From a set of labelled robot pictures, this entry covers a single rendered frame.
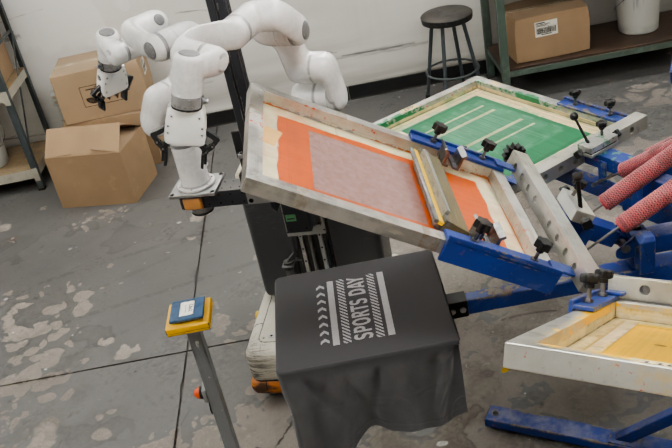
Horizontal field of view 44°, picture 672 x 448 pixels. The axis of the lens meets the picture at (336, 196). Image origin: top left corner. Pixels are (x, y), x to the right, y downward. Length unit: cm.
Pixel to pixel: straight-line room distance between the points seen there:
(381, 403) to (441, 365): 20
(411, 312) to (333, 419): 36
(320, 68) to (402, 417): 101
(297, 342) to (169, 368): 171
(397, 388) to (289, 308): 40
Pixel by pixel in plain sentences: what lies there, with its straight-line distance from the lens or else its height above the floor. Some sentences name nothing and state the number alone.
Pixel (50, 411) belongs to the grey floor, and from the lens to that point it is 401.
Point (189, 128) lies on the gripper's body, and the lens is 208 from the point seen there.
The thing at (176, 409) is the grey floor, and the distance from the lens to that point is 373.
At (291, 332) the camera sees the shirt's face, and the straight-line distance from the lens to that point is 235.
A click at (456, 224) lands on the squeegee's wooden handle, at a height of 128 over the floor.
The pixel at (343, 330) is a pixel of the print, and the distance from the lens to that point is 231.
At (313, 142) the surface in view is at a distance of 223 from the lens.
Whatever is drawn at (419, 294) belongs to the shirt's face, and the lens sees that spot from 239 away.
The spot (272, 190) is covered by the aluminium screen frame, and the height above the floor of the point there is 151.
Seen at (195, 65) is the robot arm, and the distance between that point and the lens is 201.
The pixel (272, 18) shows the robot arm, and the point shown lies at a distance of 224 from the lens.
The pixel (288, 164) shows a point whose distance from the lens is 205.
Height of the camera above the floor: 236
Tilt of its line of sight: 29 degrees down
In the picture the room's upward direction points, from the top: 12 degrees counter-clockwise
